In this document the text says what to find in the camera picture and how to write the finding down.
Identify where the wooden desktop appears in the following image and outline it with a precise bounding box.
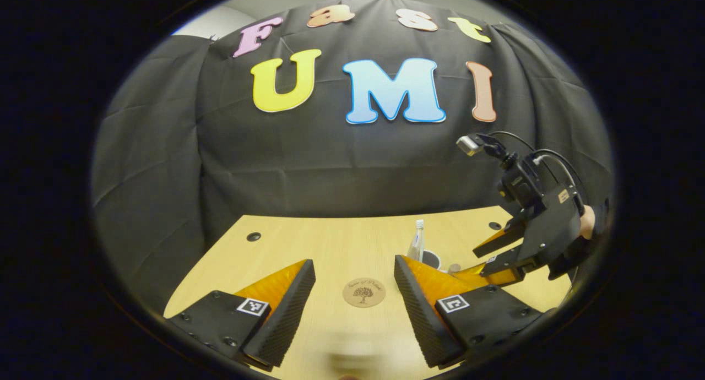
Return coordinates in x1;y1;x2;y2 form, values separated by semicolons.
164;205;573;380

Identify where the white toothpaste tube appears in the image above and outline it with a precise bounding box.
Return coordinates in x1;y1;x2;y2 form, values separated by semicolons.
406;229;424;262

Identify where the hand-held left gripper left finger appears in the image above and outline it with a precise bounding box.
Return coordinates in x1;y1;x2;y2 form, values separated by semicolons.
165;259;316;370

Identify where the black backdrop cloth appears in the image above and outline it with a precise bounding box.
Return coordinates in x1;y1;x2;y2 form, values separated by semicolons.
91;0;615;314

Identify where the white cup with wooden handle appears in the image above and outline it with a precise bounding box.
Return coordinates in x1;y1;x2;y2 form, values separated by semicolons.
421;250;463;274

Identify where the round cork coaster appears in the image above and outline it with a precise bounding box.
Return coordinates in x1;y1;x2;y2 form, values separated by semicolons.
343;278;386;308

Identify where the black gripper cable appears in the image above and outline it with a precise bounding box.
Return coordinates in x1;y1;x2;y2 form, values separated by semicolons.
487;131;587;215

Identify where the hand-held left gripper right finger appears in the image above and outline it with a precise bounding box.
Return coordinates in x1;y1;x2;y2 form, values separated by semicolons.
394;254;546;370

